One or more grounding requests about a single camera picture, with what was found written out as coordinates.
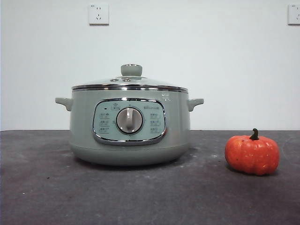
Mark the glass lid with green knob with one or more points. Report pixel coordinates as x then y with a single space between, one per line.
131 69

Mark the orange toy pumpkin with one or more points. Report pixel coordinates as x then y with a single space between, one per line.
250 157

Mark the pale green electric pot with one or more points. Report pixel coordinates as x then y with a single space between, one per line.
84 122

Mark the white wall socket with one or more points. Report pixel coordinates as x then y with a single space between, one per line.
99 14
294 14

